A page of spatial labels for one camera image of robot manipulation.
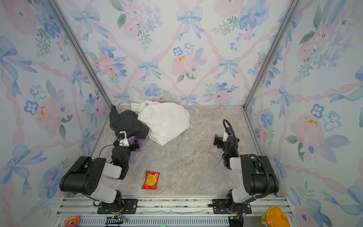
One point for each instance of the aluminium corner post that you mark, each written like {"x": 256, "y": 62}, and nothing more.
{"x": 66, "y": 28}
{"x": 290, "y": 13}

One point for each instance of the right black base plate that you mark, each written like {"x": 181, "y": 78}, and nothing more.
{"x": 221, "y": 206}

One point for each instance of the right aluminium corner post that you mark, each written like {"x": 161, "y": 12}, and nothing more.
{"x": 290, "y": 13}

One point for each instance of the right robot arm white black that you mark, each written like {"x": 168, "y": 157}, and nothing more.
{"x": 258, "y": 177}

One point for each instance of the yellow lidded container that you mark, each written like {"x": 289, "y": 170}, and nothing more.
{"x": 274, "y": 217}

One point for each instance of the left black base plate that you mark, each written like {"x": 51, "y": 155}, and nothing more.
{"x": 124, "y": 206}

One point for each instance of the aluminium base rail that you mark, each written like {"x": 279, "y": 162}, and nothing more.
{"x": 170, "y": 211}

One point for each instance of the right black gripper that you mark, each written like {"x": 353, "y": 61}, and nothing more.
{"x": 227, "y": 141}

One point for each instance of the orange pink tape roll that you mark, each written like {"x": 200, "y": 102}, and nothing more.
{"x": 72, "y": 221}

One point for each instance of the black cloth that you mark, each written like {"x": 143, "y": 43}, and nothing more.
{"x": 127, "y": 121}

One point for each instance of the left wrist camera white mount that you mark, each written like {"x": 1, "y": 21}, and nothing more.
{"x": 122, "y": 139}

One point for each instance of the purple cloth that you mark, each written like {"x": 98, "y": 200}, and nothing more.
{"x": 142, "y": 142}

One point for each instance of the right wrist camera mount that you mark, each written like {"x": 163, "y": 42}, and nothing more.
{"x": 227, "y": 133}

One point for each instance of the red yellow snack packet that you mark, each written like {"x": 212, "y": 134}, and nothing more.
{"x": 151, "y": 180}

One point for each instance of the white cloth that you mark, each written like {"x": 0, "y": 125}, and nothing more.
{"x": 166, "y": 121}

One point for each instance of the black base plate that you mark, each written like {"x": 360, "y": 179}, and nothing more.
{"x": 124, "y": 206}
{"x": 221, "y": 206}

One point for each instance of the left aluminium corner post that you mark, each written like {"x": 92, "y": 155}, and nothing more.
{"x": 66, "y": 28}

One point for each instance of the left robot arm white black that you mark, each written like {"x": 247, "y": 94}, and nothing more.
{"x": 85, "y": 174}

